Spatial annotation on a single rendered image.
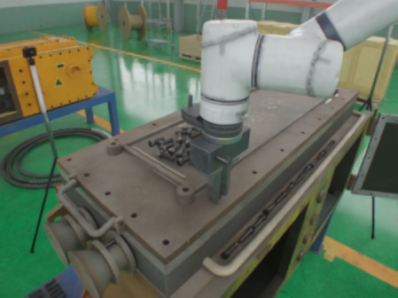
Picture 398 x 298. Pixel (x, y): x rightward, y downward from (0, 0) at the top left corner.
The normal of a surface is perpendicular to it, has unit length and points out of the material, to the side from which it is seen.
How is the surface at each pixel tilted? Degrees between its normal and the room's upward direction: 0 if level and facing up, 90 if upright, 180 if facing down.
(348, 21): 82
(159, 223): 0
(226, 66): 90
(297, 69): 89
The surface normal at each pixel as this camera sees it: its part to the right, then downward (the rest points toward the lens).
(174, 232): 0.02, -0.87
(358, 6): -0.57, 0.04
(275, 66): -0.33, 0.44
